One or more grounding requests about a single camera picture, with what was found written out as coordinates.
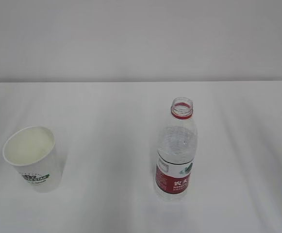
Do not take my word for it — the clear Nongfu Spring water bottle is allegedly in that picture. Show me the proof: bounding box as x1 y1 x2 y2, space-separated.
154 97 198 200

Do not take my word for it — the white paper coffee cup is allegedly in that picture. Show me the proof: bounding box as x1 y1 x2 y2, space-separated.
2 126 62 193

